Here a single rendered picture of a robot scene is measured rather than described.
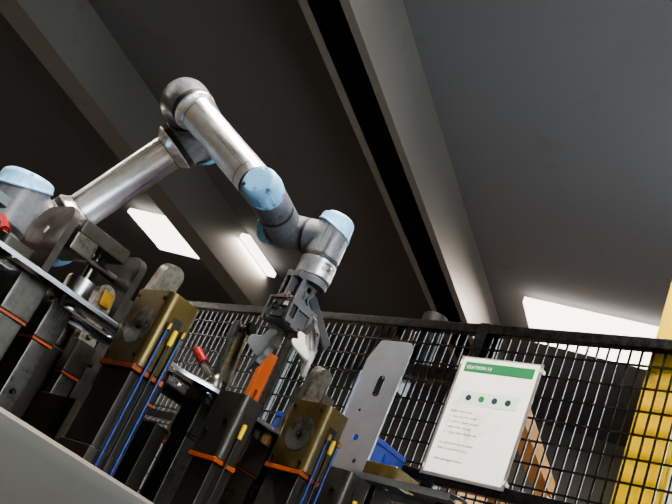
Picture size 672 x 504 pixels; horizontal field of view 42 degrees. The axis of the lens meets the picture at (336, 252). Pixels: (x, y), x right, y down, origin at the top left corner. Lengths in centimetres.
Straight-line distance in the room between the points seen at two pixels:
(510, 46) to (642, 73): 57
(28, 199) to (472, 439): 111
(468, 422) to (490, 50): 234
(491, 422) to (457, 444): 9
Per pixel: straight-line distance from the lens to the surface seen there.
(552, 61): 404
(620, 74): 400
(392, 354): 192
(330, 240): 174
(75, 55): 523
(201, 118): 186
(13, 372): 137
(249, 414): 139
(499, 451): 202
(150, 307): 127
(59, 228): 159
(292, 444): 146
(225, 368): 180
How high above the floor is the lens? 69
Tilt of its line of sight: 23 degrees up
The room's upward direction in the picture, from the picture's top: 25 degrees clockwise
